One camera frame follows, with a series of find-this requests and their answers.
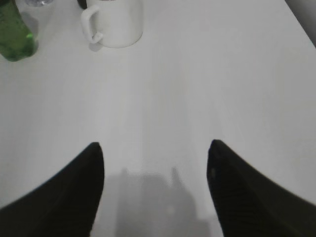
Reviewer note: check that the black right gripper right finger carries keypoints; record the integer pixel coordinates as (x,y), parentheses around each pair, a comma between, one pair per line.
(249,204)

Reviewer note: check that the dark cola bottle red label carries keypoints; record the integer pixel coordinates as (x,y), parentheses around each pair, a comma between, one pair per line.
(82,4)

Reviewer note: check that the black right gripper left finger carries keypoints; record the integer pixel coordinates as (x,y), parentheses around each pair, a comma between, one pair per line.
(63,206)

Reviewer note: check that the green plastic soda bottle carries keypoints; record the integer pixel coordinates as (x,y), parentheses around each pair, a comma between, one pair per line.
(18,32)

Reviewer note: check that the clear water bottle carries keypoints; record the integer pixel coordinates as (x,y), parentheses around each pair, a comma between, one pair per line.
(38,3)

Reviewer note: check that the white ceramic mug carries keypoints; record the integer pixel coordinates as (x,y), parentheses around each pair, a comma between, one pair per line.
(113,23)

